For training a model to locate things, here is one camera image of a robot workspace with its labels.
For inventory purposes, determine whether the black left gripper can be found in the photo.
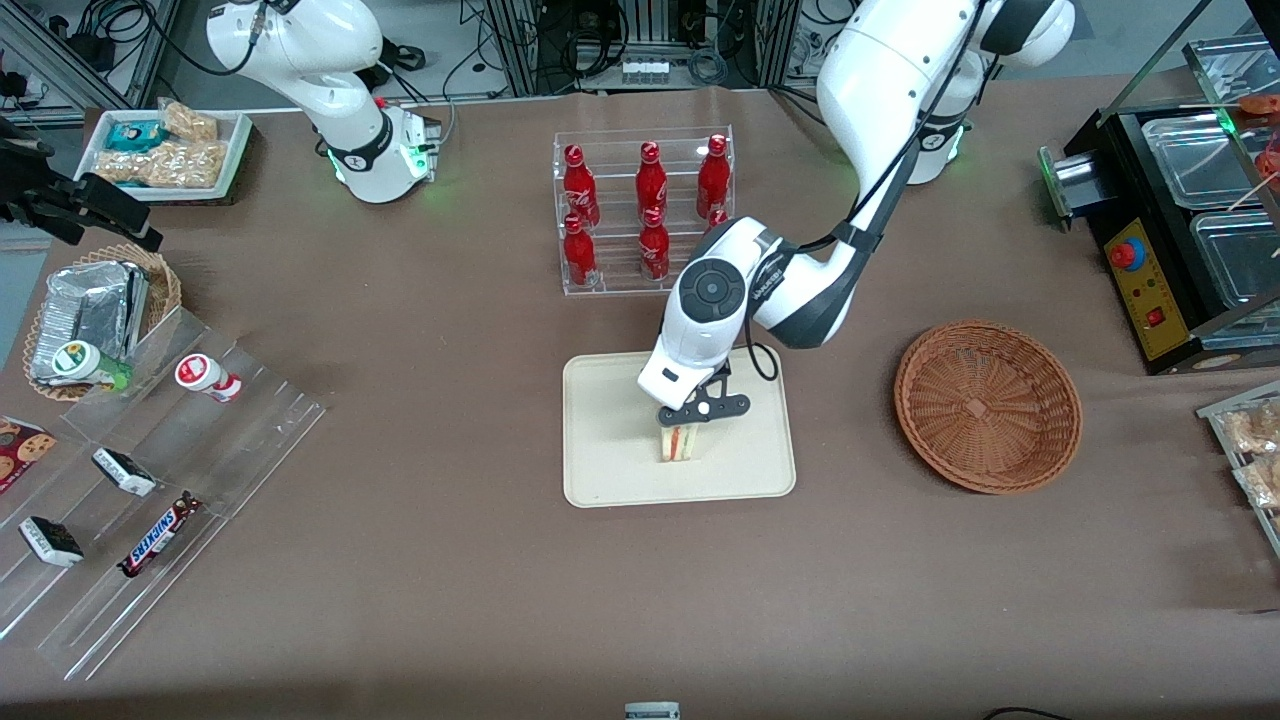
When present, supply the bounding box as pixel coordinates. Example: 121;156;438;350
656;367;752;428

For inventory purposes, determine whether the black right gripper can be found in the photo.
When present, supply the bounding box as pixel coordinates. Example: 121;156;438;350
0;138;164;253

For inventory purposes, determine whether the triangular sandwich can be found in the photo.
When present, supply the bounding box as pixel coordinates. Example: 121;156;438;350
656;423;704;465

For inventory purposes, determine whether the small wicker basket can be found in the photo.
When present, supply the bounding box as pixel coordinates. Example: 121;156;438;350
21;244;184;403

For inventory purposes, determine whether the beige rectangular serving tray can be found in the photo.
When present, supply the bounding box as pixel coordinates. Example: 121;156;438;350
562;345;798;509

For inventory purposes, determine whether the white rectangular snack tray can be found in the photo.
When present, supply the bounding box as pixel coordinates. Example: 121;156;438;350
74;107;254;203

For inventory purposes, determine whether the round brown wicker basket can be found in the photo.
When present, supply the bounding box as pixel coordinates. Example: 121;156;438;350
893;320;1084;496

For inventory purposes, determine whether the grey tray with snacks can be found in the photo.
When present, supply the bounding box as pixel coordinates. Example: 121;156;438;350
1197;379;1280;558

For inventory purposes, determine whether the steel tray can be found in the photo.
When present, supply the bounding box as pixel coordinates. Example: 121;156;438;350
1182;35;1263;109

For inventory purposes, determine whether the clear rice cracker pack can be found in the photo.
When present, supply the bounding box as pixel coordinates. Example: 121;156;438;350
94;139;230;191
158;99;220;144

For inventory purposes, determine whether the silver foil packet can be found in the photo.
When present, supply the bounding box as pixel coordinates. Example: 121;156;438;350
29;263;131;387
118;261;152;363

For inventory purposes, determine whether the teal snack box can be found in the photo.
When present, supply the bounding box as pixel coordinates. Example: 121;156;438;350
104;119;167;154

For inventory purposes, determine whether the white bottle with green lid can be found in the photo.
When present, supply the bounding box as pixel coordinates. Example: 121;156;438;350
51;339;133;392

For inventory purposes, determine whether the white bottle with red lid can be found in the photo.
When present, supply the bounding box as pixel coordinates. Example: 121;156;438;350
175;353;244;404

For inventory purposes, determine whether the clear acrylic stepped shelf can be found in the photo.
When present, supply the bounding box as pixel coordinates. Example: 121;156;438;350
0;305;328;682

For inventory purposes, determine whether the small black white snack pack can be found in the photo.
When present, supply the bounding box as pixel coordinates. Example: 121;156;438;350
17;515;86;569
91;446;159;499

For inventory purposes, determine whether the red cookie pack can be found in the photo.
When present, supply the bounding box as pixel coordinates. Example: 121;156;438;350
0;414;57;497

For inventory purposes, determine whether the clear acrylic bottle rack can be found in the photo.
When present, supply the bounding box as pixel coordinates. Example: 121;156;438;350
552;125;737;297

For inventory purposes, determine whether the snickers chocolate bar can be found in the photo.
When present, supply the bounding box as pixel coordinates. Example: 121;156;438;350
117;491;205;580

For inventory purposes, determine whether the black food warmer machine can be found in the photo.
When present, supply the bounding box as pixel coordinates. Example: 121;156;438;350
1037;35;1280;377

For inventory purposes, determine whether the steel food pan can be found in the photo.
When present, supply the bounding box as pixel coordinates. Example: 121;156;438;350
1141;108;1253;210
1192;208;1280;323

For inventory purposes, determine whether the clear crispy snack pack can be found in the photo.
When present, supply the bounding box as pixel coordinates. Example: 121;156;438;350
1234;455;1280;512
1221;398;1280;457

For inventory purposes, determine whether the aluminium frame stand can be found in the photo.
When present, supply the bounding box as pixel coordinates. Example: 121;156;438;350
0;0;183;113

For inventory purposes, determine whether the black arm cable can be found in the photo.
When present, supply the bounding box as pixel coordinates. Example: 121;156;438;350
743;0;991;383

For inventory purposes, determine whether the aluminium frame rack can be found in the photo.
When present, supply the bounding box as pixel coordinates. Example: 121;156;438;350
484;0;803;97

